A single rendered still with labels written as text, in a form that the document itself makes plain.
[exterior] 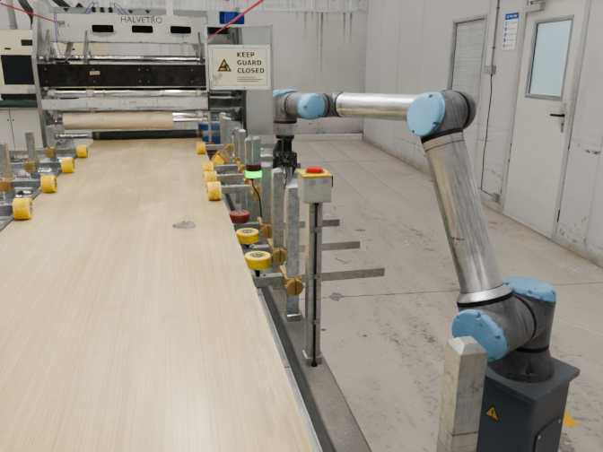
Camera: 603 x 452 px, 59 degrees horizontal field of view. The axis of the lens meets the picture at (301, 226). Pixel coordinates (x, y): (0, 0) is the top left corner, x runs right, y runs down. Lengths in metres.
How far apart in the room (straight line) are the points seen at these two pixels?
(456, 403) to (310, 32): 10.28
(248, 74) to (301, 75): 6.48
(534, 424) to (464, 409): 1.05
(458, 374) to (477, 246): 0.86
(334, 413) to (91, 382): 0.54
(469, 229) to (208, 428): 0.87
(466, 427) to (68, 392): 0.70
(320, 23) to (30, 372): 10.02
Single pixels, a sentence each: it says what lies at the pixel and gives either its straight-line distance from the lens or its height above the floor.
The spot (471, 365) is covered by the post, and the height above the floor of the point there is 1.14.
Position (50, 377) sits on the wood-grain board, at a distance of 1.16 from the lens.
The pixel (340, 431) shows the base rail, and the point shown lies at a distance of 1.26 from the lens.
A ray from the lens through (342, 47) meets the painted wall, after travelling 10.90.
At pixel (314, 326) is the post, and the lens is 1.42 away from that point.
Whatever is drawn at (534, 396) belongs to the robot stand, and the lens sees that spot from 1.67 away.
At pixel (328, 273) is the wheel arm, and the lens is 1.72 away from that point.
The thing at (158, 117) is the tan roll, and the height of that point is 1.07.
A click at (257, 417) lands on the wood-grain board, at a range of 0.96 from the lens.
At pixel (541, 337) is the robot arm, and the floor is 0.73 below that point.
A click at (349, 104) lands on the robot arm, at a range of 1.92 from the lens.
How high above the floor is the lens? 1.47
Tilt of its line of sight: 17 degrees down
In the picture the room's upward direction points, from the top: straight up
